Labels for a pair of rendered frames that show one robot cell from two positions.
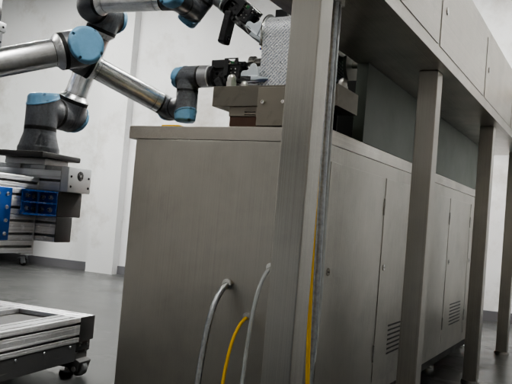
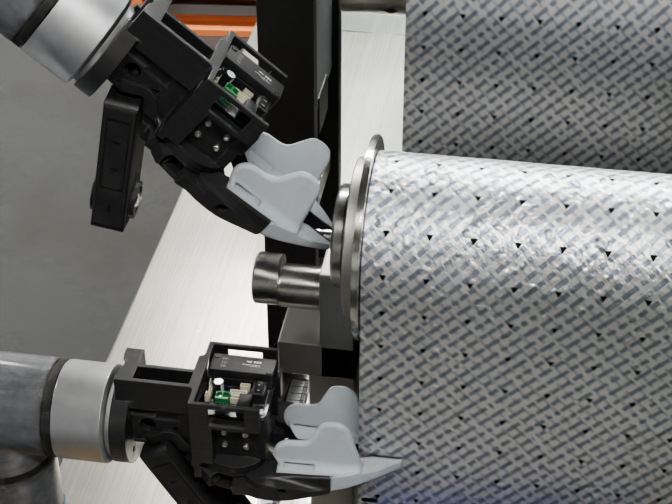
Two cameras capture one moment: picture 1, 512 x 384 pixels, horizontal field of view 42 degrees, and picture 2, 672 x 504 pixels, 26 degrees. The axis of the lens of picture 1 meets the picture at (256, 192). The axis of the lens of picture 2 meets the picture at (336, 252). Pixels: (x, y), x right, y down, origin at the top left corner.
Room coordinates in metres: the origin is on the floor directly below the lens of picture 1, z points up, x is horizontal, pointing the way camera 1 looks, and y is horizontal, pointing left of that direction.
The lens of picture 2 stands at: (1.40, 0.30, 1.85)
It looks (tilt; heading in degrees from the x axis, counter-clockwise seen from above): 36 degrees down; 341
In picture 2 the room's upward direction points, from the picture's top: straight up
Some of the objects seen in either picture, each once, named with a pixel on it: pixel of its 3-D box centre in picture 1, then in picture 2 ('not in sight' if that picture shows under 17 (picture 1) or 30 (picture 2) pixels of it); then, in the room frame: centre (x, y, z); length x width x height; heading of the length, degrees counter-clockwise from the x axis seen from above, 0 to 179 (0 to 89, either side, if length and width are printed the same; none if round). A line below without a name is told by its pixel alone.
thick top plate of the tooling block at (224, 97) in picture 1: (284, 100); not in sight; (1.96, -0.06, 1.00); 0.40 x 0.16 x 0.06; 62
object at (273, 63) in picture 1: (292, 73); (519, 457); (2.08, -0.08, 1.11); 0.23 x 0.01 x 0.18; 62
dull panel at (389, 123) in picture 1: (443, 150); not in sight; (2.97, -0.82, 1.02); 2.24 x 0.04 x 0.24; 152
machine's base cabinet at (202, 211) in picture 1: (360, 276); not in sight; (2.99, -0.50, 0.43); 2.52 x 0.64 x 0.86; 152
